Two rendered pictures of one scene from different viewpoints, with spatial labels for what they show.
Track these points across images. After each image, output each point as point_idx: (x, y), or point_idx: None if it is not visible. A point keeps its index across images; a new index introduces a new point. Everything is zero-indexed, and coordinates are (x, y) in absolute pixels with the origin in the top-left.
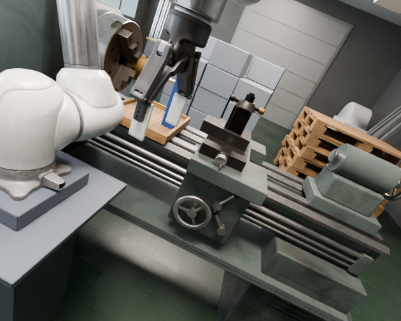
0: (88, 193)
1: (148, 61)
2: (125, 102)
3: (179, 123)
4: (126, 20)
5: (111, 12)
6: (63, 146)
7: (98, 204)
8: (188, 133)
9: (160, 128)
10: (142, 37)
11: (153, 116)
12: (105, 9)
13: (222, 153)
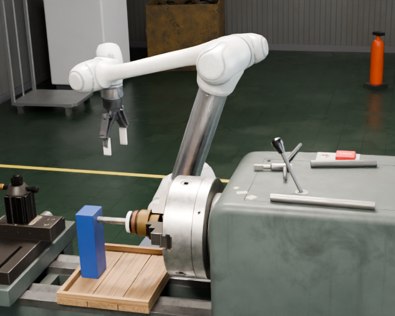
0: (154, 246)
1: (125, 113)
2: (162, 271)
3: (76, 284)
4: (180, 175)
5: (204, 178)
6: None
7: (143, 242)
8: (61, 286)
9: (106, 260)
10: (164, 209)
11: (118, 278)
12: (224, 190)
13: (44, 214)
